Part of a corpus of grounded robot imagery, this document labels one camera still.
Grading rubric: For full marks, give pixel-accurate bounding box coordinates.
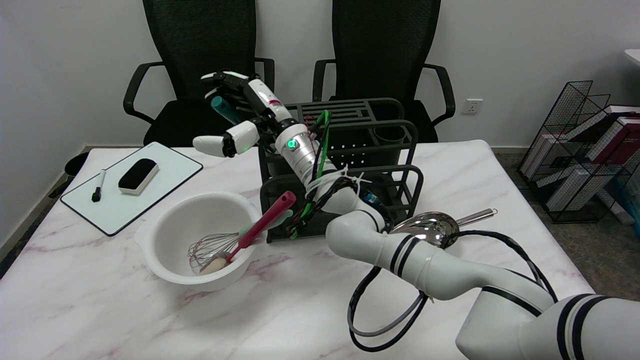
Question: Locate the wire whisk mint handle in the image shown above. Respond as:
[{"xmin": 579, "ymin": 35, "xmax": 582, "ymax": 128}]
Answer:
[{"xmin": 187, "ymin": 209, "xmax": 294, "ymax": 271}]

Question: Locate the dark red book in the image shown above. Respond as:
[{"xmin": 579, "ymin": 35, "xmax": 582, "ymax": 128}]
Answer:
[{"xmin": 592, "ymin": 117, "xmax": 640, "ymax": 167}]

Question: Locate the white plastic mixing bowl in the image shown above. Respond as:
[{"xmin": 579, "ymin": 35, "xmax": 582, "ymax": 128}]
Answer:
[{"xmin": 134, "ymin": 190, "xmax": 263, "ymax": 293}]

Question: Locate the small white whiteboard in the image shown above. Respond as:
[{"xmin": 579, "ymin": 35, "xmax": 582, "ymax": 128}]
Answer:
[{"xmin": 60, "ymin": 141, "xmax": 204, "ymax": 237}]

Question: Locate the dark green dish rack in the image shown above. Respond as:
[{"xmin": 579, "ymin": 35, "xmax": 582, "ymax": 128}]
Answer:
[{"xmin": 256, "ymin": 97, "xmax": 424, "ymax": 244}]

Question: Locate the black mesh office chair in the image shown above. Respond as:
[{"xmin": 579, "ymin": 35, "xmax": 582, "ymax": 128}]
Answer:
[
  {"xmin": 123, "ymin": 0, "xmax": 276, "ymax": 148},
  {"xmin": 312, "ymin": 0, "xmax": 456, "ymax": 144}
]

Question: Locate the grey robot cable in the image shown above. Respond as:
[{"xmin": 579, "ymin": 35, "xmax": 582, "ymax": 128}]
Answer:
[{"xmin": 347, "ymin": 289, "xmax": 427, "ymax": 338}]

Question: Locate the black round floor object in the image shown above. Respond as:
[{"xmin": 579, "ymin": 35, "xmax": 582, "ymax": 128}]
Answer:
[{"xmin": 64, "ymin": 152, "xmax": 91, "ymax": 177}]

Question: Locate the black and white eraser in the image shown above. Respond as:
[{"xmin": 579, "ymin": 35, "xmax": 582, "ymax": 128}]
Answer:
[{"xmin": 118, "ymin": 158, "xmax": 160, "ymax": 196}]

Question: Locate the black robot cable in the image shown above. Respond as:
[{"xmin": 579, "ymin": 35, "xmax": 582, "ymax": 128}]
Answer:
[{"xmin": 348, "ymin": 229, "xmax": 559, "ymax": 353}]

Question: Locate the white book box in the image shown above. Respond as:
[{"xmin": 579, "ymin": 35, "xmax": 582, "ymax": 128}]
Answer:
[{"xmin": 546, "ymin": 167, "xmax": 608, "ymax": 212}]

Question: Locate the green robot cable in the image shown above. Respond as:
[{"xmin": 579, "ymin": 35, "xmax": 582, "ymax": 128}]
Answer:
[{"xmin": 289, "ymin": 109, "xmax": 333, "ymax": 240}]

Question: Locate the teal handled spatula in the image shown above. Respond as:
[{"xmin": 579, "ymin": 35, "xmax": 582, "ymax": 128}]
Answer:
[{"xmin": 210, "ymin": 96, "xmax": 242, "ymax": 126}]

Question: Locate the black whiteboard marker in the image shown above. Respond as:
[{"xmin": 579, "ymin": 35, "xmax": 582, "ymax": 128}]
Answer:
[{"xmin": 91, "ymin": 169, "xmax": 107, "ymax": 203}]

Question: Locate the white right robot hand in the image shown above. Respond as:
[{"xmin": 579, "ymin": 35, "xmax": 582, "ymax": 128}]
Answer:
[{"xmin": 192, "ymin": 71, "xmax": 294, "ymax": 158}]

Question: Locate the red handled silicone spatula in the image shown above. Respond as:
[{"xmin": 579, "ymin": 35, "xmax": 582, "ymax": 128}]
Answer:
[{"xmin": 199, "ymin": 190, "xmax": 297, "ymax": 275}]

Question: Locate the black wire storage rack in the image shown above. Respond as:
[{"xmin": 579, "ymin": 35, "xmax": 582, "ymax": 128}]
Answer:
[{"xmin": 519, "ymin": 80, "xmax": 640, "ymax": 224}]

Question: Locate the shiny steel scoop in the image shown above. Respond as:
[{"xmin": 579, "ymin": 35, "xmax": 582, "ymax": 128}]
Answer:
[{"xmin": 390, "ymin": 208, "xmax": 499, "ymax": 249}]

